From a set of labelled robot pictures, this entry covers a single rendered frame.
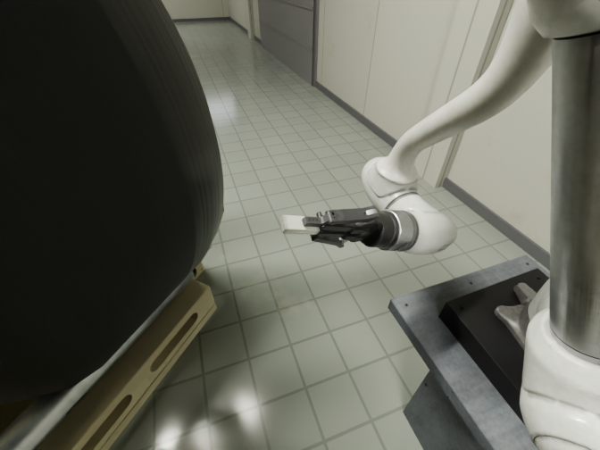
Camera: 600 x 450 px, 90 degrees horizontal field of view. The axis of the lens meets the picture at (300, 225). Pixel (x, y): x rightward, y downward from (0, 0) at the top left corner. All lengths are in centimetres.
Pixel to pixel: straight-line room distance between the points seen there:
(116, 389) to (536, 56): 74
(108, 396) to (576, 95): 66
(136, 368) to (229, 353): 97
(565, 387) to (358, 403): 99
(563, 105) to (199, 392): 143
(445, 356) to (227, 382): 94
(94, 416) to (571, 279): 64
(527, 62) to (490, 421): 65
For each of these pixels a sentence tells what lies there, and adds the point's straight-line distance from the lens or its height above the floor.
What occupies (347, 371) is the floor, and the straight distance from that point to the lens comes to 148.
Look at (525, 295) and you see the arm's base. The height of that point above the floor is 75.
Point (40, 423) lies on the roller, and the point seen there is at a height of 91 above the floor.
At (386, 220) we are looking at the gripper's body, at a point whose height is 96.
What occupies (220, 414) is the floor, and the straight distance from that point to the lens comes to 144.
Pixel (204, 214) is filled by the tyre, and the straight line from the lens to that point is 35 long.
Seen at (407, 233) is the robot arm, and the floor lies 93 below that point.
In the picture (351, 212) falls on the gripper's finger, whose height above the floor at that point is 101.
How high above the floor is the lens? 135
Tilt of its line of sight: 41 degrees down
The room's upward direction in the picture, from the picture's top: straight up
